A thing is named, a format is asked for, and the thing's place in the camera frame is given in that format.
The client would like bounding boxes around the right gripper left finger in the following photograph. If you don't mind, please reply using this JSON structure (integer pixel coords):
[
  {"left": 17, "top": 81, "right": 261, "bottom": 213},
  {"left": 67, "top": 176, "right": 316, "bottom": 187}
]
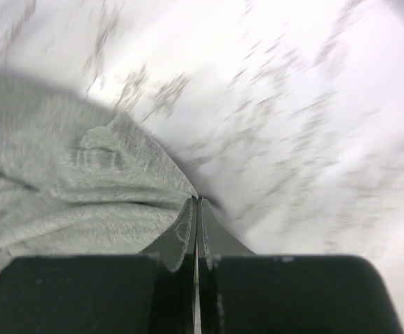
[{"left": 0, "top": 199, "right": 196, "bottom": 334}]

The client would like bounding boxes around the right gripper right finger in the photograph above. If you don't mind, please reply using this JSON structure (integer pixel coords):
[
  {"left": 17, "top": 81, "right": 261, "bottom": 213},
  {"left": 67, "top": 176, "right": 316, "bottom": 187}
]
[{"left": 196, "top": 198, "right": 403, "bottom": 334}]

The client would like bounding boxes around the grey t shirt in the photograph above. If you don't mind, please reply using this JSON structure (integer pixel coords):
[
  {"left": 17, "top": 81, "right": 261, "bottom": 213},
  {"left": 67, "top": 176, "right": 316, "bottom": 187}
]
[{"left": 0, "top": 70, "right": 196, "bottom": 271}]

